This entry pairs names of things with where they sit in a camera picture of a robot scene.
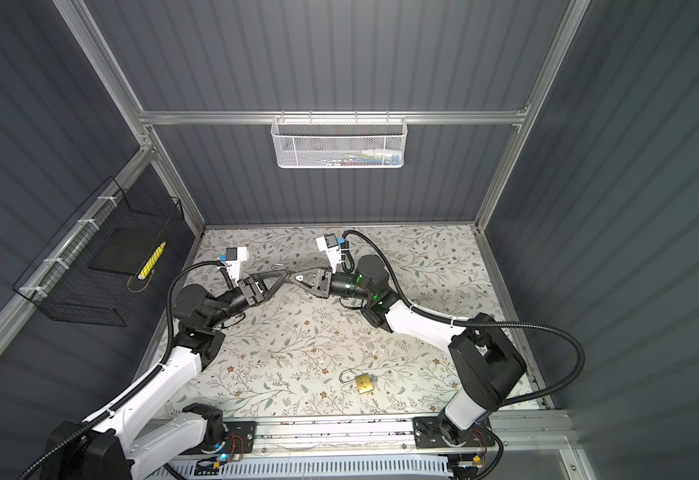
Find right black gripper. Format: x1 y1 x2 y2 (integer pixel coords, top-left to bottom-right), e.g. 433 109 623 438
291 267 375 304

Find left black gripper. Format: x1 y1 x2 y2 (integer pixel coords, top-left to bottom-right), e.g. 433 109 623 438
205 271 285 334

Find brass padlock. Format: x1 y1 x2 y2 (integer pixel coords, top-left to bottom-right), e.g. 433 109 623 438
338 369 375 394

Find small black padlock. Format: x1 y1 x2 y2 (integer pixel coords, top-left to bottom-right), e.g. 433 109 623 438
271 264 302 283

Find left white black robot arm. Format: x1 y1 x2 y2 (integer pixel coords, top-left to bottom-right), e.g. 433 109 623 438
21 269 292 479

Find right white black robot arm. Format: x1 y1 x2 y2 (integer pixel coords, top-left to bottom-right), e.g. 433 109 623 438
289 255 527 446

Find yellow marker pen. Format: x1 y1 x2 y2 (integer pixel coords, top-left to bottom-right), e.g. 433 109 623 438
137 241 166 281

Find items in white basket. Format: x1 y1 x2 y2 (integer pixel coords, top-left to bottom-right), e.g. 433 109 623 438
315 149 405 168

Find black flat box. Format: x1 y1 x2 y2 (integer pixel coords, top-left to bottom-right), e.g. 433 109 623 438
87 228 157 276

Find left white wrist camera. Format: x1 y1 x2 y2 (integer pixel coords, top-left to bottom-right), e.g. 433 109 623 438
218 246 248 285

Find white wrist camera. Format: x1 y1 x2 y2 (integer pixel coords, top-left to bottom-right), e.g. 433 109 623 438
315 234 345 274
218 246 248 285

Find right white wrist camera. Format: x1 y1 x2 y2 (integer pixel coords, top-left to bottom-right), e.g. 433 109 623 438
315 234 345 274

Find white wire mesh basket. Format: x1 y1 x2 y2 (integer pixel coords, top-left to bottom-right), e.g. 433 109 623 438
270 118 409 169

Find right black corrugated cable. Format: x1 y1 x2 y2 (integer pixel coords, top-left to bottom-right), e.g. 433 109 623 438
339 229 585 409

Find black corrugated cable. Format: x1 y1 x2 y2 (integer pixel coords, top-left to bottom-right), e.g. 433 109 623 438
15 259 236 480
339 229 585 409

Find left black corrugated cable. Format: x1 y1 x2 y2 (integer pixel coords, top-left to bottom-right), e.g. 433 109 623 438
15 259 236 480

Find white perforated cable duct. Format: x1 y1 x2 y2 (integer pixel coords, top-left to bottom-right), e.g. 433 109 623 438
169 455 453 479

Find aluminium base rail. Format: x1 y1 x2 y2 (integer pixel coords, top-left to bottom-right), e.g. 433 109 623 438
90 410 573 457

